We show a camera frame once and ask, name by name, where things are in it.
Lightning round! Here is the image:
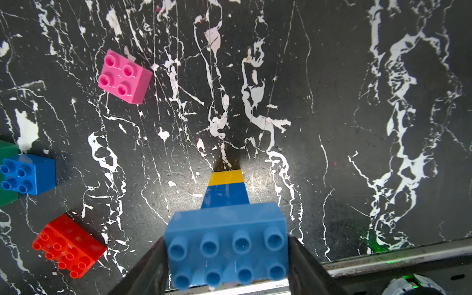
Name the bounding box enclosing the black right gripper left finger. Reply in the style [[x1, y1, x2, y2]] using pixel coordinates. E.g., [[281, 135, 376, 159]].
[[108, 237, 169, 295]]

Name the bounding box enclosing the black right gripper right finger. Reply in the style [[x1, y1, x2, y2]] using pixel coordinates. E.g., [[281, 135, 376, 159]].
[[288, 236, 347, 295]]

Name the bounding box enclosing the light blue lego brick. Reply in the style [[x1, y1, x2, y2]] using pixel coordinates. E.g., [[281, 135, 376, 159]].
[[164, 202, 289, 290]]

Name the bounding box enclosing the red lego brick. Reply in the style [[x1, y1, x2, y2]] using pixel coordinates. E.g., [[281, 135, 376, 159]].
[[33, 214, 106, 279]]

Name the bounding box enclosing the yellow small lego brick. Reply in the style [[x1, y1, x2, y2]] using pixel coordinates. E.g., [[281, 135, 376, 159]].
[[208, 170, 244, 186]]

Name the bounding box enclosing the dark blue small lego brick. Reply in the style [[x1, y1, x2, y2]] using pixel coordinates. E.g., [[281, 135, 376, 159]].
[[1, 154, 56, 195]]

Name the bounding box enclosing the green lego brick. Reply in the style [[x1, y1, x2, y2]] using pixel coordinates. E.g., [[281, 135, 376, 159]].
[[0, 139, 20, 208]]

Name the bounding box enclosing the pink small lego brick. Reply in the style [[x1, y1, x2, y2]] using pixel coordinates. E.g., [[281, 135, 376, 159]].
[[98, 49, 152, 104]]

